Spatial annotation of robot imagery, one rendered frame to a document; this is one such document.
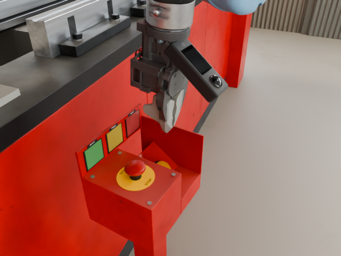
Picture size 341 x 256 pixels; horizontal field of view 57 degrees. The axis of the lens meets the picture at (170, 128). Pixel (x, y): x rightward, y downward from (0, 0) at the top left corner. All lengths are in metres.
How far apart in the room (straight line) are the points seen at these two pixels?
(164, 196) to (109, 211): 0.12
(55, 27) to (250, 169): 1.31
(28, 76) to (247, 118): 1.70
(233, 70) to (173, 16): 2.11
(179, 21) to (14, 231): 0.53
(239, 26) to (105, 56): 1.70
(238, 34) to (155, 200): 2.03
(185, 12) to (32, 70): 0.46
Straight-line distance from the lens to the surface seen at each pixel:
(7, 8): 1.15
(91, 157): 0.61
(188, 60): 0.51
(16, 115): 0.66
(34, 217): 0.79
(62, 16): 0.91
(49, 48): 0.88
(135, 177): 0.59
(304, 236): 1.59
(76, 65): 0.83
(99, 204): 0.64
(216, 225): 1.53
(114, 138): 0.65
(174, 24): 0.50
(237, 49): 2.52
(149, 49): 0.55
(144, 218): 0.57
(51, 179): 0.78
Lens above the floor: 1.19
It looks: 35 degrees down
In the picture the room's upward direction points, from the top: straight up
